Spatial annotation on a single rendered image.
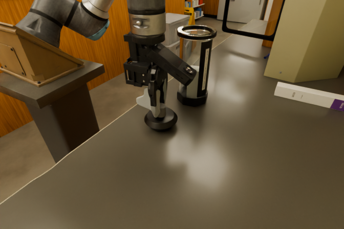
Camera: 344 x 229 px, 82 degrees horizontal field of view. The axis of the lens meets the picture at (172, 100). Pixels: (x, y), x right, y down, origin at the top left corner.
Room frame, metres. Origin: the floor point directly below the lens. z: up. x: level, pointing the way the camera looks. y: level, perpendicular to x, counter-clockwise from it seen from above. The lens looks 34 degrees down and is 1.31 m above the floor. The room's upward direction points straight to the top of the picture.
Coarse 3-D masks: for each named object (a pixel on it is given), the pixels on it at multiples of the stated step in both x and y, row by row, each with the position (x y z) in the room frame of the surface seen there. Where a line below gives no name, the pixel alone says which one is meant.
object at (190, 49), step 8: (184, 32) 0.53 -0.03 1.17; (192, 32) 0.60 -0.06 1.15; (200, 32) 0.60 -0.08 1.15; (208, 32) 0.58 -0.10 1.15; (216, 32) 0.53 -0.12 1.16; (184, 40) 0.53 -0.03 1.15; (192, 40) 0.51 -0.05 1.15; (200, 40) 0.50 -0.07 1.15; (208, 40) 0.52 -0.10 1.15; (184, 48) 0.53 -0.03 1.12; (192, 48) 0.51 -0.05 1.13; (200, 48) 0.51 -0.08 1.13; (184, 56) 0.53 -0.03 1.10; (192, 56) 0.51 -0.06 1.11; (192, 64) 0.51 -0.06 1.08; (184, 88) 0.52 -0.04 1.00; (192, 88) 0.51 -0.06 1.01; (184, 96) 0.52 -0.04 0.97; (192, 96) 0.51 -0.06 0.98
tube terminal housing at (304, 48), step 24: (288, 0) 0.72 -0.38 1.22; (312, 0) 0.68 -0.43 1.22; (336, 0) 0.67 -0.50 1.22; (288, 24) 0.71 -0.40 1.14; (312, 24) 0.67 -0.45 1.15; (336, 24) 0.68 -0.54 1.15; (288, 48) 0.69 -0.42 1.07; (312, 48) 0.67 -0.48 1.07; (336, 48) 0.69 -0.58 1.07; (288, 72) 0.68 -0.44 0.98; (312, 72) 0.68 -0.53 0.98; (336, 72) 0.70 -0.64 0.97
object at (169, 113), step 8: (160, 104) 0.43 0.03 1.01; (160, 112) 0.41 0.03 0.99; (168, 112) 0.43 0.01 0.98; (144, 120) 0.41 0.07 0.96; (152, 120) 0.40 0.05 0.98; (160, 120) 0.40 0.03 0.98; (168, 120) 0.40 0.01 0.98; (176, 120) 0.41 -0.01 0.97; (152, 128) 0.40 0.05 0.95; (160, 128) 0.38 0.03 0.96; (168, 128) 0.40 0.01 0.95
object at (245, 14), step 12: (240, 0) 1.13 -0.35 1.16; (252, 0) 1.09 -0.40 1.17; (264, 0) 1.06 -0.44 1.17; (276, 0) 1.02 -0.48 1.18; (228, 12) 1.16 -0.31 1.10; (240, 12) 1.12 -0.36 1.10; (252, 12) 1.08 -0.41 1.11; (264, 12) 1.05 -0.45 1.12; (276, 12) 1.01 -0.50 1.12; (228, 24) 1.16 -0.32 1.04; (240, 24) 1.12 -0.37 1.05; (252, 24) 1.07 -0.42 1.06; (264, 24) 1.04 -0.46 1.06
